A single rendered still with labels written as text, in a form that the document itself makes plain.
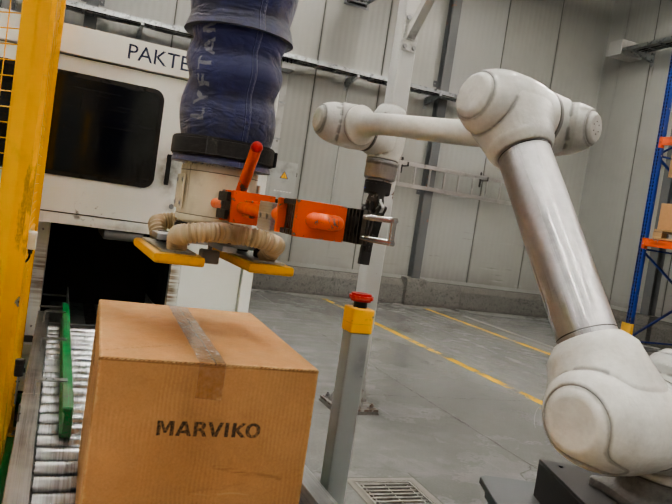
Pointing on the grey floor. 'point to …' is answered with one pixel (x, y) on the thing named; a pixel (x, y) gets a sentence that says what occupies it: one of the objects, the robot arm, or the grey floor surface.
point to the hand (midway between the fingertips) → (365, 252)
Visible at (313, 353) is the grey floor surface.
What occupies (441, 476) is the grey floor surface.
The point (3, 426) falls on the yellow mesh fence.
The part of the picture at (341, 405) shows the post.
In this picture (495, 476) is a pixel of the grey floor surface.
